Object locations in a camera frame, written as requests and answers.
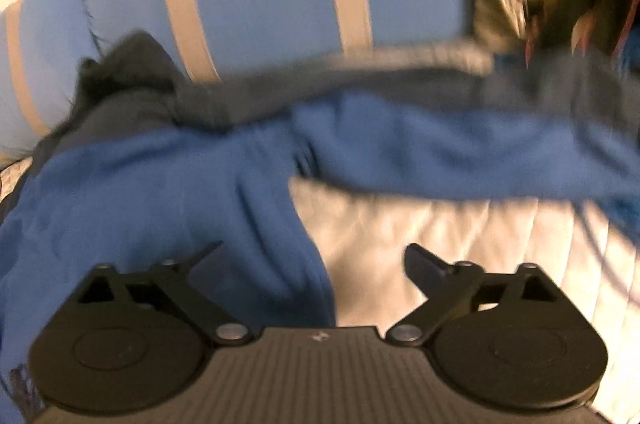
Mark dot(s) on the white quilted bed cover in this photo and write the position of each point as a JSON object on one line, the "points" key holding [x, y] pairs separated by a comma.
{"points": [[475, 253]]}

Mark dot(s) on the blue navy fleece jacket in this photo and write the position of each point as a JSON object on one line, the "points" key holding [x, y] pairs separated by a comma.
{"points": [[563, 128]]}

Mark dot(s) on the blue striped pillow left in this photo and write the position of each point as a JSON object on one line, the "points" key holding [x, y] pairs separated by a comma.
{"points": [[42, 44]]}

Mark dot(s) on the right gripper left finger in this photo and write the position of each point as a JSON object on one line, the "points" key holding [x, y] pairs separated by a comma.
{"points": [[165, 288]]}

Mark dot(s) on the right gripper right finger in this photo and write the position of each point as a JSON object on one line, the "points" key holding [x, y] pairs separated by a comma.
{"points": [[453, 291]]}

